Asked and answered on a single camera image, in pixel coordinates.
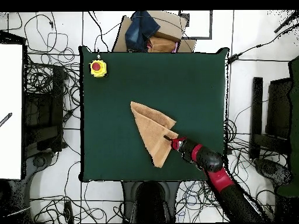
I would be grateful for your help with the black striped rod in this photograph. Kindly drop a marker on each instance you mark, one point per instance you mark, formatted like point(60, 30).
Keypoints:
point(5, 119)

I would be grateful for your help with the black power strip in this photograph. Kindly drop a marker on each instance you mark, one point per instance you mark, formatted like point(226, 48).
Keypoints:
point(69, 212)

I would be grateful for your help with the blue jeans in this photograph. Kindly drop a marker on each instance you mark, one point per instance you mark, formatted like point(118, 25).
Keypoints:
point(140, 30)

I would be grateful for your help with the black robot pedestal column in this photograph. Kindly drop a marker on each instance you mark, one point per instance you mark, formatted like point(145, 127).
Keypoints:
point(150, 203)

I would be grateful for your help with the brown cardboard box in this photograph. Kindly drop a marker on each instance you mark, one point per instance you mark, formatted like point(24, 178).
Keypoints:
point(170, 25)

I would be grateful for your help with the yellow emergency stop button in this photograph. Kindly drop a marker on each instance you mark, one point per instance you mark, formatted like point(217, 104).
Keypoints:
point(98, 68)

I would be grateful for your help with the orange terry towel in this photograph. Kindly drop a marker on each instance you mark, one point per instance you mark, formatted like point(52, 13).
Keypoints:
point(151, 130)

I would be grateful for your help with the dark green table cloth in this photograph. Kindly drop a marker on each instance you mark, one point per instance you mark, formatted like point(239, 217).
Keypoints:
point(128, 81)
point(294, 116)

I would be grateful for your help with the folded orange towel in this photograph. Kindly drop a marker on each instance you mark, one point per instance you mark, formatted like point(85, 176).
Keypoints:
point(161, 44)

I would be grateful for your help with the black tripod leg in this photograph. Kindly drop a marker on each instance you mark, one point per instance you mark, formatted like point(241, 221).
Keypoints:
point(286, 22)

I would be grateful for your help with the black stand base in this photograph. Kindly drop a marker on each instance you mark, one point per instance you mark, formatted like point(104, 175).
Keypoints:
point(257, 105)
point(57, 93)

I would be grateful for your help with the black pedestal foot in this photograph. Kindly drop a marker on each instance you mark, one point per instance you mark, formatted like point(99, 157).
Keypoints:
point(38, 161)
point(268, 169)

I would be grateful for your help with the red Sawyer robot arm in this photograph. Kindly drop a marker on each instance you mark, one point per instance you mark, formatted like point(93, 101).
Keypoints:
point(219, 179)

